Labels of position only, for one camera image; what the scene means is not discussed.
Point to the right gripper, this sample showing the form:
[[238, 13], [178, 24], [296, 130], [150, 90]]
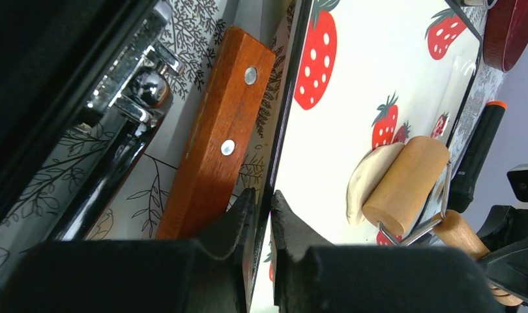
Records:
[[505, 233]]

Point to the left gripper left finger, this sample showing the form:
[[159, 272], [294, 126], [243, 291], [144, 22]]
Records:
[[209, 273]]

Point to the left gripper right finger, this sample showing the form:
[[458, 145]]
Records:
[[313, 275]]

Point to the wooden dough roller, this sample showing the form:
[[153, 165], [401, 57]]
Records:
[[399, 196]]

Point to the white dough ball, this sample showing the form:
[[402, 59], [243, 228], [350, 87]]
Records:
[[366, 177]]

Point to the strawberry print tray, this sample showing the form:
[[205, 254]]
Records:
[[360, 75]]

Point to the black marker orange cap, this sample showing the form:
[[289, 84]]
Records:
[[462, 187]]

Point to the red round lacquer tray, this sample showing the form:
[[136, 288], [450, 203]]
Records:
[[506, 34]]

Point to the black poker chip case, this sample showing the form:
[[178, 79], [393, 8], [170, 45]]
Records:
[[82, 93]]

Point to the floral tablecloth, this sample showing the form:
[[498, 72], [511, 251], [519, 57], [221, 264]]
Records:
[[134, 209]]

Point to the scraper with wooden handle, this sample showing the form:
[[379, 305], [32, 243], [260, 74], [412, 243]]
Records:
[[220, 134]]

